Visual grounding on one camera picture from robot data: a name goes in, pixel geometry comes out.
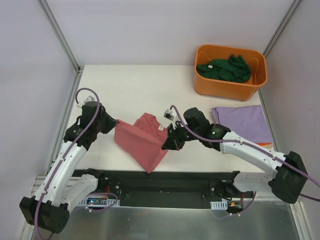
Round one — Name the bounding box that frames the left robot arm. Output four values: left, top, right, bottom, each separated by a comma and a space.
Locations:
19, 101, 119, 234

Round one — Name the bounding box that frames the left white cable duct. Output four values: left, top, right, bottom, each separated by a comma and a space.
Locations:
77, 196, 120, 208

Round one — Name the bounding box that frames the aluminium frame post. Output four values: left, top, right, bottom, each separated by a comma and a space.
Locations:
263, 0, 303, 58
37, 0, 83, 74

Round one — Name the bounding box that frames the green t shirt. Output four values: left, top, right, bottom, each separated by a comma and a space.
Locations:
196, 54, 252, 84

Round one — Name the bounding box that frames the left aluminium frame post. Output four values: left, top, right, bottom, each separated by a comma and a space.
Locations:
37, 0, 83, 74

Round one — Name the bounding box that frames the folded orange t shirt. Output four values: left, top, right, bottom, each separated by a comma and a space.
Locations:
258, 142, 273, 148

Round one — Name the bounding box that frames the white cable duct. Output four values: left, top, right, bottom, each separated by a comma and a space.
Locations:
77, 196, 120, 208
210, 201, 244, 211

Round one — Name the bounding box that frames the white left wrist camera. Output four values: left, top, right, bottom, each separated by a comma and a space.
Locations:
77, 95, 96, 108

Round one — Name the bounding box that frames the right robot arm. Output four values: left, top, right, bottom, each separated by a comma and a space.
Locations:
162, 105, 308, 204

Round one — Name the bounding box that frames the pink t shirt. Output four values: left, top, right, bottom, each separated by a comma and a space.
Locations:
114, 113, 168, 173

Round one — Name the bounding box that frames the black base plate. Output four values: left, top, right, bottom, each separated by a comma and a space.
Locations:
73, 170, 254, 209

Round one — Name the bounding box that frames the right aluminium frame post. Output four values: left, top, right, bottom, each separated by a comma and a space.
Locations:
263, 0, 303, 58

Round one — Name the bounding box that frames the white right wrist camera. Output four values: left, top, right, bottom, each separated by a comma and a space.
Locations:
163, 107, 176, 121

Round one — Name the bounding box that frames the folded purple t shirt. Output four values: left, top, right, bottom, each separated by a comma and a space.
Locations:
211, 105, 274, 144

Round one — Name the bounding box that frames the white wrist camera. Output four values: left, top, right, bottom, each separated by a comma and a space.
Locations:
163, 107, 176, 121
77, 95, 96, 108

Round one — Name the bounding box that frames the right white cable duct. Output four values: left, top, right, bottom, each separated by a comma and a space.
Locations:
210, 201, 244, 211

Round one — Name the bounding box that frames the orange plastic bin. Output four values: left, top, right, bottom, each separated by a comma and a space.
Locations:
193, 44, 268, 101

